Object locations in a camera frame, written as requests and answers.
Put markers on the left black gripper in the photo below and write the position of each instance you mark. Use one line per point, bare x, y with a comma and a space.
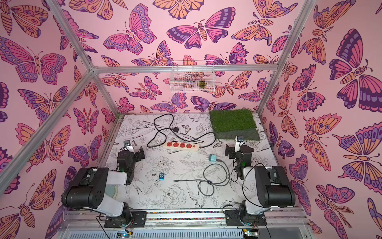
137, 154

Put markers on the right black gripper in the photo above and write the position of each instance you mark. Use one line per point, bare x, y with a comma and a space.
233, 151

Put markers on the teal usb charger adapter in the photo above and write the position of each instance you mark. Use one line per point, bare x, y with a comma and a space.
212, 158

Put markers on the blue mp3 player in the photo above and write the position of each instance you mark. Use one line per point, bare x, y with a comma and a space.
161, 176

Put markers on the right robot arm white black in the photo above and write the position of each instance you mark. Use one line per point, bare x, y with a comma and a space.
271, 184

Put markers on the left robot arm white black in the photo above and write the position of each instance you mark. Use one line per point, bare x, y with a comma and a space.
87, 189

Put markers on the green artificial grass mat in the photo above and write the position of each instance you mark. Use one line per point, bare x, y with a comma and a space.
229, 124

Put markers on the beige power strip red sockets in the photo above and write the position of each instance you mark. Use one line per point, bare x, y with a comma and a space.
185, 146

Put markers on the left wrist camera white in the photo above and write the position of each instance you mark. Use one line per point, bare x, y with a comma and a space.
127, 145

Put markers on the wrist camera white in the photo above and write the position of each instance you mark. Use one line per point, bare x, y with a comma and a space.
127, 145
238, 141

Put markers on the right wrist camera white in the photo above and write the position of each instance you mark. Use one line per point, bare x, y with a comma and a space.
238, 141

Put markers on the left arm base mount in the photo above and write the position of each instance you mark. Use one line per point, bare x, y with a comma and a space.
134, 219

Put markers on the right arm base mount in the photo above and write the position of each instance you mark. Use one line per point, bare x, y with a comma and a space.
236, 218

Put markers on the aluminium rail front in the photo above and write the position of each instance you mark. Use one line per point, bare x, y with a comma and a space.
219, 218

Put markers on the white vented cable duct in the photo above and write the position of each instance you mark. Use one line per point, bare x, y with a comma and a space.
159, 234

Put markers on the white wire basket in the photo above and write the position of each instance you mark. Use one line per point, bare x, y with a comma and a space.
193, 76

